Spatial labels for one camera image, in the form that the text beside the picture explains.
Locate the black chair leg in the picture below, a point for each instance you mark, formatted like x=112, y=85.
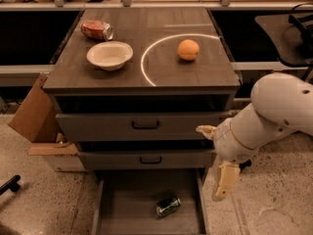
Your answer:
x=12, y=185

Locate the green soda can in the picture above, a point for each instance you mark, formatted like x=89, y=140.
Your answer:
x=167, y=206

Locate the grey drawer cabinet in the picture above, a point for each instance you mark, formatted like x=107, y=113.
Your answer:
x=154, y=80

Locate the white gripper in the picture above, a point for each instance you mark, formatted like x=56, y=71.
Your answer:
x=229, y=143

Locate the middle grey drawer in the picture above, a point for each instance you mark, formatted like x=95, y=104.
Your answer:
x=147, y=159

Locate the bottom open drawer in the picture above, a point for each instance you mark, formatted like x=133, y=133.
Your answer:
x=126, y=203

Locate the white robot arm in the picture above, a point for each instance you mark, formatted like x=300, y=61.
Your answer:
x=280, y=104

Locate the top grey drawer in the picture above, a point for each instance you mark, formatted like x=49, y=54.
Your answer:
x=136, y=126

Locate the grey drawer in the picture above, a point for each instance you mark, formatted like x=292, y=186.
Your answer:
x=136, y=126
x=147, y=159

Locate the red soda can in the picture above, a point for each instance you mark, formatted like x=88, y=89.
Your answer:
x=97, y=30

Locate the brown cardboard box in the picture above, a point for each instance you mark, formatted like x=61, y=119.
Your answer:
x=35, y=120

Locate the orange fruit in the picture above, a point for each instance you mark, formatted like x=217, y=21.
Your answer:
x=188, y=49

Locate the black stand with table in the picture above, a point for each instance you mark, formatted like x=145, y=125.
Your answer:
x=263, y=36

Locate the white paper bowl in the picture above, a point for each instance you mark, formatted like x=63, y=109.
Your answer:
x=110, y=56

